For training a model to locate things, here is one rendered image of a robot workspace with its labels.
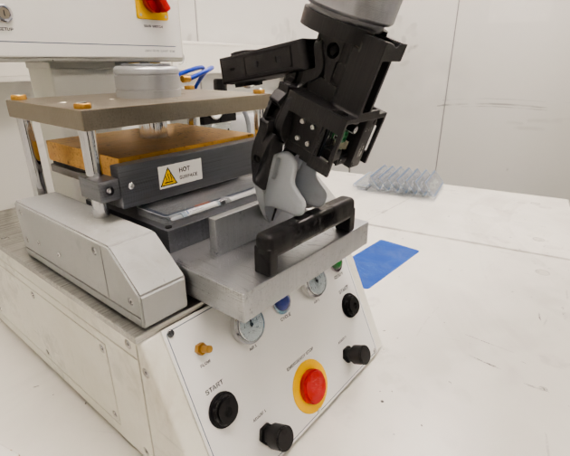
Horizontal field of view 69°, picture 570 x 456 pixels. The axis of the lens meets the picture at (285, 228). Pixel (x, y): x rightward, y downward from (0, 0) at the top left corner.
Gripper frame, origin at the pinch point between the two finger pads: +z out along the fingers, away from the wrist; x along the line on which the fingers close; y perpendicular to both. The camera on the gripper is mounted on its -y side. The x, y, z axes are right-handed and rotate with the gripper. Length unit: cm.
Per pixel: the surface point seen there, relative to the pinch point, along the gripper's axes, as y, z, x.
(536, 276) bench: 29, 16, 57
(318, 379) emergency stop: 13.6, 16.9, 0.8
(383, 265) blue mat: 4.4, 25.3, 41.8
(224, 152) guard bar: -10.5, -0.7, 3.0
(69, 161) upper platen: -22.7, 4.4, -10.2
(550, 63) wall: -16, -9, 251
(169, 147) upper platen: -13.1, -1.1, -3.4
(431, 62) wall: -74, 12, 239
